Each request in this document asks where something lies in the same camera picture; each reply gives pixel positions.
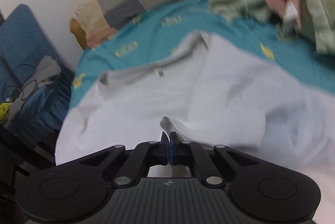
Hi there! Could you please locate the white t-shirt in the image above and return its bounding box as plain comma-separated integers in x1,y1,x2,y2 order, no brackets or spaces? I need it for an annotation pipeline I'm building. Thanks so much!
55,31,334,223

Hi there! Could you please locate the yellow toy on chair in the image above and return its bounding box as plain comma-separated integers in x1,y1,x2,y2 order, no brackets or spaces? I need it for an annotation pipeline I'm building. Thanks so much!
0,102,11,123

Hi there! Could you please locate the grey cloth on chair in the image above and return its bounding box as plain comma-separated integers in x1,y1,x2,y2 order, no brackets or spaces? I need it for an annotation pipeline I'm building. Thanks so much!
5,56,61,122

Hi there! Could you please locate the blue covered chair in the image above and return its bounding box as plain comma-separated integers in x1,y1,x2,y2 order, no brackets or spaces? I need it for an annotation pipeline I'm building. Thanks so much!
1,4,74,143

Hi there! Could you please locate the teal patterned bed sheet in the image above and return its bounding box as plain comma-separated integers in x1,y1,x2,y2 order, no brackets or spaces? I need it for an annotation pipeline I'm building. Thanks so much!
69,0,334,108

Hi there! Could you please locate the green fleece blanket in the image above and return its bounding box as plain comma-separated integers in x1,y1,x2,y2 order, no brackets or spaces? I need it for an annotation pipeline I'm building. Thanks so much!
208,0,335,56

